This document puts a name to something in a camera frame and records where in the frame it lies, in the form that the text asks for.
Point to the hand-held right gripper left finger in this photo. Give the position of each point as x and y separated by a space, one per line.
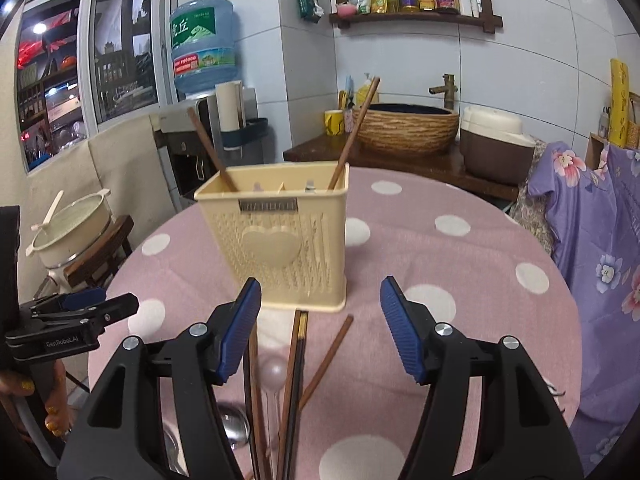
240 332

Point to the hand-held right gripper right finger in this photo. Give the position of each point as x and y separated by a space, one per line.
402 332

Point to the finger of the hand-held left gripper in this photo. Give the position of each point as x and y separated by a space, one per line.
80 299
120 307

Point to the pink translucent spoon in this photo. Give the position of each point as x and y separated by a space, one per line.
272 372

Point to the black chopstick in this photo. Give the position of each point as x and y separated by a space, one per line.
299 375

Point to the brown wooden chopstick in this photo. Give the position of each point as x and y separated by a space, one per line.
206 145
288 400
357 122
258 410
327 360
248 425

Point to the metal spoon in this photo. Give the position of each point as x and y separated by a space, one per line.
235 425

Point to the cream plastic utensil holder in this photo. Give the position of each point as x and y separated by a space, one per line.
270 240

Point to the person's left hand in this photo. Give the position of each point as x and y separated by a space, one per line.
57 410

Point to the dark wooden stool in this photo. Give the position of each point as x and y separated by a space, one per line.
107 247

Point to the cream pot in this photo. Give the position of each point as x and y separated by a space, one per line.
75 232

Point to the cream ladle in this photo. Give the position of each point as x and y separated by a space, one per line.
50 210

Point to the beige cloth cover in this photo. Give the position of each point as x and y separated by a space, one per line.
125 175

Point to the grey water dispenser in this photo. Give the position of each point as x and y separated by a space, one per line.
185 155

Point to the dark wooden washstand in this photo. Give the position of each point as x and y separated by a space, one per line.
440 170

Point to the grey floral cloth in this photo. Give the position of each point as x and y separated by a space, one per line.
532 210

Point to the blue cup holder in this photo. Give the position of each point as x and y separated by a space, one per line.
247 132

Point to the woven wicker basin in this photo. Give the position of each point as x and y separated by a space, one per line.
407 130

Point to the brown and cream rice cooker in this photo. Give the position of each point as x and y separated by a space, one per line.
495 145

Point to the purple floral cloth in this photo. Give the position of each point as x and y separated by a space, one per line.
595 240

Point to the pink patterned cup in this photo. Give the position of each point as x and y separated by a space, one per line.
349 121

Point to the yellow cup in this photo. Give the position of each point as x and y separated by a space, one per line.
334 122

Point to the white paper cup stack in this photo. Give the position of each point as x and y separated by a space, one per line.
229 105

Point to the yellow dish soap bottle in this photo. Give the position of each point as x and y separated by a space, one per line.
365 92

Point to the bronze faucet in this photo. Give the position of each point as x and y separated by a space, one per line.
447 91

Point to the sliding glass window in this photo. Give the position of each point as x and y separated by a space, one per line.
115 55

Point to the blue toothbrush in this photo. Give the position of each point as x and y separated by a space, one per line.
348 91

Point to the light wooden box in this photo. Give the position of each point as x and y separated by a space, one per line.
595 152

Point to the blue water jug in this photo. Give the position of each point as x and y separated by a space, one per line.
202 45

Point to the small clear bottle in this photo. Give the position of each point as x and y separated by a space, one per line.
604 122

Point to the yellow wrap roll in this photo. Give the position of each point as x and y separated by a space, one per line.
619 105

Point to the small pink bowl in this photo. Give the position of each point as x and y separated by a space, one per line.
346 9

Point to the green hanging packet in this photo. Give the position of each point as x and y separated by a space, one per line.
307 0

